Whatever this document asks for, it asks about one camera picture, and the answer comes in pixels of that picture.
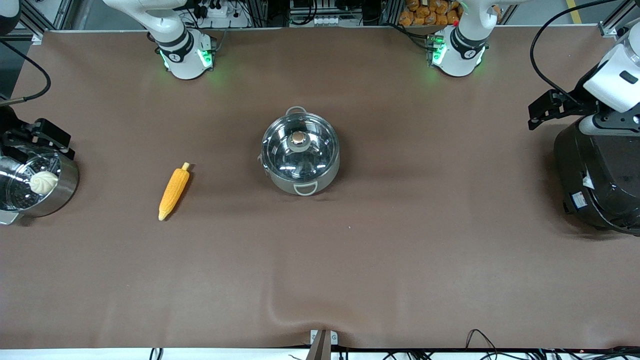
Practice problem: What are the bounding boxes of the dark equipment rack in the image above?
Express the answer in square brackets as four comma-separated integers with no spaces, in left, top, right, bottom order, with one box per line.
[252,0,401,27]

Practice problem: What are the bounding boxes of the glass pot lid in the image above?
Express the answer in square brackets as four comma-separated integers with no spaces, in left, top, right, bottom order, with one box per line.
[262,114,340,182]

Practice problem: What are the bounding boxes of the aluminium frame profile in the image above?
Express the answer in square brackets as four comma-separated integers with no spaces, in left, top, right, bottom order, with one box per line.
[597,0,640,39]
[17,0,76,46]

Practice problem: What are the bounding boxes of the white steamed bun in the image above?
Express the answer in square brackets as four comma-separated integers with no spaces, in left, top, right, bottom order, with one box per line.
[29,171,59,196]

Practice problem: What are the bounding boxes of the steel steamer pot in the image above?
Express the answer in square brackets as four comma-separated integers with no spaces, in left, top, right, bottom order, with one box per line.
[0,145,80,226]

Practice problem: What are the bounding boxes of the white power strip with plugs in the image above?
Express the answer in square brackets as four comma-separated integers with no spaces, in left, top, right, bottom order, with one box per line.
[200,0,251,29]

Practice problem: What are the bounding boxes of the black looped cable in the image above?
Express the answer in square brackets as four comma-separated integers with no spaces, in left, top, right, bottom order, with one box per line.
[465,328,501,352]

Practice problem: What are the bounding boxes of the brown table mat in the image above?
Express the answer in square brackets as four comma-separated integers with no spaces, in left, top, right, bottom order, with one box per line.
[0,27,640,349]

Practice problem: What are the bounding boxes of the metal table edge bracket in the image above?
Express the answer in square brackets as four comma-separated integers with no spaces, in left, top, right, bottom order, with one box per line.
[306,329,339,360]

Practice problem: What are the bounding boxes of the orange snack bags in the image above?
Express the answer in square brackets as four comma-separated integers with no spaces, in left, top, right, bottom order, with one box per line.
[399,0,462,27]

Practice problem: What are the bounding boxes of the yellow corn cob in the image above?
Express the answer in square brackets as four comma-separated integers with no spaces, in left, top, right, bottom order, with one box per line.
[158,162,192,222]

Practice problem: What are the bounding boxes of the black rice cooker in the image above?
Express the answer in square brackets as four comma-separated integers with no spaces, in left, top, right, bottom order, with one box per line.
[553,117,640,237]

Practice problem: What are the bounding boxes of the grey steel cooking pot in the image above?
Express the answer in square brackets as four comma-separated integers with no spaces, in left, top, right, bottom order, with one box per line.
[260,106,342,197]

